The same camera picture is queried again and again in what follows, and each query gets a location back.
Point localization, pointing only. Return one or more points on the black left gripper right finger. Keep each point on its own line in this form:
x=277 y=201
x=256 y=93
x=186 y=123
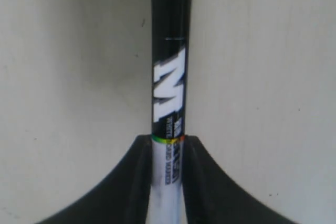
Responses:
x=211 y=196

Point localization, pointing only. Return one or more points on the black and white marker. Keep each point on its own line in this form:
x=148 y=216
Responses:
x=170 y=48

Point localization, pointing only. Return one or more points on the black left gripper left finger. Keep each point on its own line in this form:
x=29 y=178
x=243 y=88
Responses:
x=121 y=197

